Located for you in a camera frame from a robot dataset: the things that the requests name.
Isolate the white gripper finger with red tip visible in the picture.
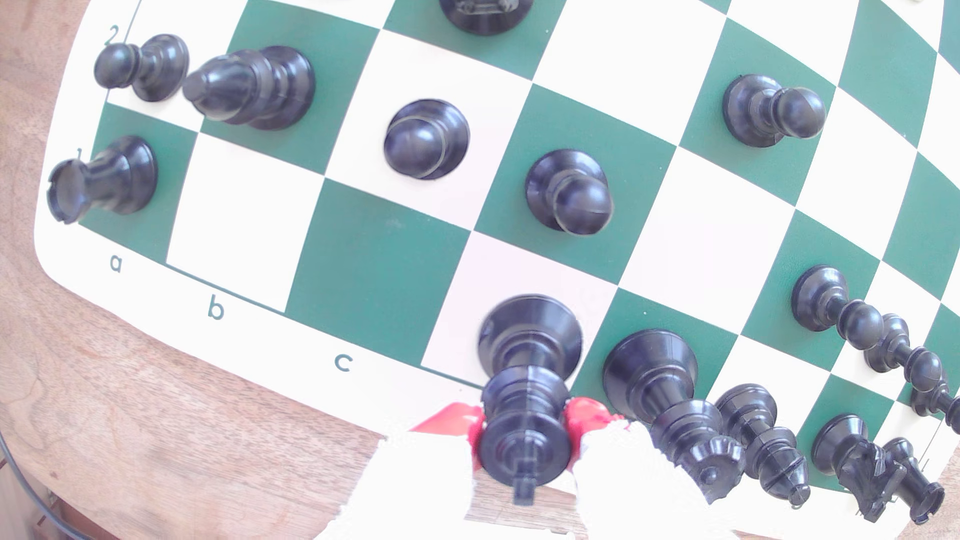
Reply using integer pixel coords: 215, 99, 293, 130
562, 397, 751, 540
315, 402, 487, 540

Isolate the black knight circled blue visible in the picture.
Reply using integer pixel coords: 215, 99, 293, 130
476, 294, 585, 505

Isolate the black chess queen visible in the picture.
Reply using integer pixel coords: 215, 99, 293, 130
602, 328, 747, 504

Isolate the black chess bishop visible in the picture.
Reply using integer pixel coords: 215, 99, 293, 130
714, 384, 813, 509

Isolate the black chess knight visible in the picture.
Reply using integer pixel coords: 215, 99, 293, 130
438, 0, 535, 37
811, 414, 909, 524

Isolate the black chess pawn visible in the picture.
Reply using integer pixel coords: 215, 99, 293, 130
383, 98, 471, 181
791, 264, 886, 351
525, 148, 615, 237
723, 73, 828, 149
864, 313, 946, 393
93, 33, 191, 104
909, 378, 960, 435

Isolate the black chess rook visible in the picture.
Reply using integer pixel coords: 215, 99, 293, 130
883, 437, 946, 526
46, 135, 159, 225

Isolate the green white chess mat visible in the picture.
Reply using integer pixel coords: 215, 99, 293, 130
33, 0, 960, 535

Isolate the black pawn row b right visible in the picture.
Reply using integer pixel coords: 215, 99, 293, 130
182, 45, 316, 132

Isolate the thick black power cable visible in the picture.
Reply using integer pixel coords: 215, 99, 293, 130
0, 431, 84, 540

